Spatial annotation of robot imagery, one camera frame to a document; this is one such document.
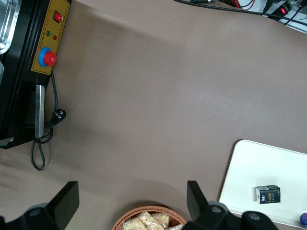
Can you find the red rocker switch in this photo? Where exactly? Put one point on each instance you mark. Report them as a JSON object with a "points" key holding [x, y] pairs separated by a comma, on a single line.
{"points": [[57, 16]]}

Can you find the purple lid yogurt cup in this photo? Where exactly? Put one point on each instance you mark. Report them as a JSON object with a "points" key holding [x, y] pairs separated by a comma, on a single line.
{"points": [[304, 219]]}

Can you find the black machine with yellow panel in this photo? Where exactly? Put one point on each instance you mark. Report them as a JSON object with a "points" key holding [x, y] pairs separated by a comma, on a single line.
{"points": [[24, 83]]}

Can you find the clear bagged tan snack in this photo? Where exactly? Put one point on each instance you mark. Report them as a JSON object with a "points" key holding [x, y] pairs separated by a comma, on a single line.
{"points": [[161, 219], [138, 221]]}

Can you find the steel pan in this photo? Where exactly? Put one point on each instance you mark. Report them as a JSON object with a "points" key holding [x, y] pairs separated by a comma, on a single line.
{"points": [[8, 24]]}

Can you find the round wicker basket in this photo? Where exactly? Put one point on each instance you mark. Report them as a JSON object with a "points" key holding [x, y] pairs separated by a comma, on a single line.
{"points": [[134, 212]]}

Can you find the small black tissue pack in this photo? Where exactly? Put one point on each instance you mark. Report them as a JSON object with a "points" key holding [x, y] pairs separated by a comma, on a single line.
{"points": [[268, 195]]}

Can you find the power strip with red light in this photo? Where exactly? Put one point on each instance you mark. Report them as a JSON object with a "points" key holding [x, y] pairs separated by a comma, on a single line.
{"points": [[284, 10]]}

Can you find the red emergency stop button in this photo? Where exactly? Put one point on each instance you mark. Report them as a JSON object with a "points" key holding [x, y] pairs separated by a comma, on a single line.
{"points": [[49, 58]]}

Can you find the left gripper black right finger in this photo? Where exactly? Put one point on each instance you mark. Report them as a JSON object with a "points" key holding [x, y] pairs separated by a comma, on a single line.
{"points": [[206, 215]]}

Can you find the beige plastic tray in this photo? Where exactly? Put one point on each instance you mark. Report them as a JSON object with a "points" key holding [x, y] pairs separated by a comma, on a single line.
{"points": [[259, 167]]}

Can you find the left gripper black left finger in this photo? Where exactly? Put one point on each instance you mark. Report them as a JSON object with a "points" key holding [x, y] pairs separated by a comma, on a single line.
{"points": [[62, 206]]}

